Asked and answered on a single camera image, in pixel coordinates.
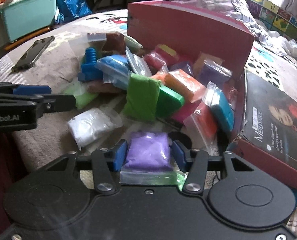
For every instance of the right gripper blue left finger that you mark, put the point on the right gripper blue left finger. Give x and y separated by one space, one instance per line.
114 157

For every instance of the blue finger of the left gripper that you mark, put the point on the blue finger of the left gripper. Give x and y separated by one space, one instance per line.
31 90
54 103

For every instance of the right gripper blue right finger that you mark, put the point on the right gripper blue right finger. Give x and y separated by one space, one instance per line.
187 158

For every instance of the white clay bag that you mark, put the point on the white clay bag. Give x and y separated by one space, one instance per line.
92 124

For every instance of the light green clay bag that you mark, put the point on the light green clay bag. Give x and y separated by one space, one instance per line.
81 94

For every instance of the black smartphone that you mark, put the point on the black smartphone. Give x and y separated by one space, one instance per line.
30 57

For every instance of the red clay bag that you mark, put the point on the red clay bag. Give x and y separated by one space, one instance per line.
201 127

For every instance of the blue plastic screw tool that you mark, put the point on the blue plastic screw tool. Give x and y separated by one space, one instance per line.
88 70

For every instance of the pink clay bag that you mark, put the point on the pink clay bag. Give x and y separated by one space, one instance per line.
98 86

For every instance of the green plastic mould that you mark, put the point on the green plastic mould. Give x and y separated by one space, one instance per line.
169 102

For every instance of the teal clay bag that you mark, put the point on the teal clay bag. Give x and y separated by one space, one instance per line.
219 106

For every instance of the dark green clay block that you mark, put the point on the dark green clay block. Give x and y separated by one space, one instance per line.
142 97

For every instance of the teal plastic storage bin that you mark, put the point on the teal plastic storage bin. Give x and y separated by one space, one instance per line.
26 16

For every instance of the blue clay bag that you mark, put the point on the blue clay bag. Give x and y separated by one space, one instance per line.
115 70

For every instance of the orange clay bag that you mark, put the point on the orange clay bag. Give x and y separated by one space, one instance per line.
182 83

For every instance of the brown clay bag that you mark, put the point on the brown clay bag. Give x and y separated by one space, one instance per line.
107 43

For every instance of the dark purple clay bag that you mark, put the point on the dark purple clay bag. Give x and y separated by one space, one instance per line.
211 71

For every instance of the magenta clay bag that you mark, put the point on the magenta clay bag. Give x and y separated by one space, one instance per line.
158 60

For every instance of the blue plastic shopping bag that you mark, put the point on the blue plastic shopping bag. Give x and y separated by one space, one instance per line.
69 10

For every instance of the yellow clay bag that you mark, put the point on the yellow clay bag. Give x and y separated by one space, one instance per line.
163 48

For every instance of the pink open cardboard box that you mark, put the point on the pink open cardboard box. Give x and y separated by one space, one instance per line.
191 31

